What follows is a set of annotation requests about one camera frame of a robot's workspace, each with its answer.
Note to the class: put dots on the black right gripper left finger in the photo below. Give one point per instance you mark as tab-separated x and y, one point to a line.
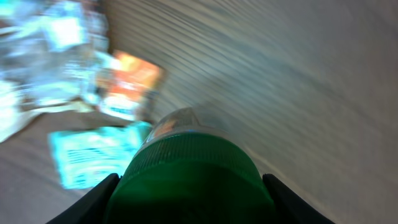
90	208

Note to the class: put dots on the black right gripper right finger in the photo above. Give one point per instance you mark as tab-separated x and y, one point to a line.
289	206

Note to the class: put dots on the green wet wipes pack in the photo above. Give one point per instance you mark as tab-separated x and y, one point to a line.
85	158

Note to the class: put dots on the green lid cream jar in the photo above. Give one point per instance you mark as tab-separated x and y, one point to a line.
191	169

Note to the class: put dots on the small orange snack packet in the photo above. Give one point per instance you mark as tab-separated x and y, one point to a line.
134	82

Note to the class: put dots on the beige brown cookie pouch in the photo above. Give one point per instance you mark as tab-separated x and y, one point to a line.
51	52

